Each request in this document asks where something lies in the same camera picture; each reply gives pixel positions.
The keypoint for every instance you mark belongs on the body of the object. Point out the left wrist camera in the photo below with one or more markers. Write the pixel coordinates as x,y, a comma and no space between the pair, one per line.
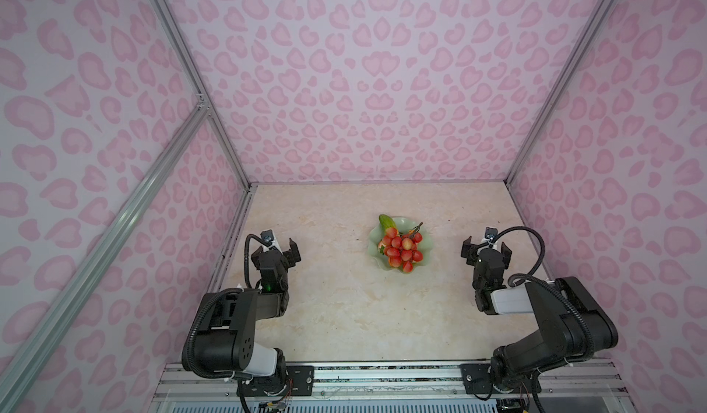
270,241

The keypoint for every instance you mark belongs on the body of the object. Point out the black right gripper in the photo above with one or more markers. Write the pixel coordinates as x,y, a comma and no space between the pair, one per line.
470,250

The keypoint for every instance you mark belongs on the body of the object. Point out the aluminium frame diagonal bar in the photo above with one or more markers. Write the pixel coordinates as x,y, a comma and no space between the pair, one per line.
39,347

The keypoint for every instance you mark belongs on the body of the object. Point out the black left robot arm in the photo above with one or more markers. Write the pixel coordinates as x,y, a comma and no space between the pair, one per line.
221,341

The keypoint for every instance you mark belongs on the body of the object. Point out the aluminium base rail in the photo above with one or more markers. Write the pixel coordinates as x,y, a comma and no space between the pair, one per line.
400,386

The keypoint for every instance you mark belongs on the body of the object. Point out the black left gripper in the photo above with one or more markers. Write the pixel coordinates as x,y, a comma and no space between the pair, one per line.
290,255

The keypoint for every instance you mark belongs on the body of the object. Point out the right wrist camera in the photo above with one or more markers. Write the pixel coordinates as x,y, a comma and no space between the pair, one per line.
490,235

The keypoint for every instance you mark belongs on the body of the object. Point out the red yellow fake peach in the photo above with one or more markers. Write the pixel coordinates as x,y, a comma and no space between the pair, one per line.
381,247

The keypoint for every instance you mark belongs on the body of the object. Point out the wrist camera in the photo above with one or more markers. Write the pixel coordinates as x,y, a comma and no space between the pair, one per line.
270,241
490,235

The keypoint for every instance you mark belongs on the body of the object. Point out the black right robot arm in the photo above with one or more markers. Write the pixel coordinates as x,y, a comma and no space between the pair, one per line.
571,325

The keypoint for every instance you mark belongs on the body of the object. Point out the red fake grape bunch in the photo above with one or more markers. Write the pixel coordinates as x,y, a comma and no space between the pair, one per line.
403,251

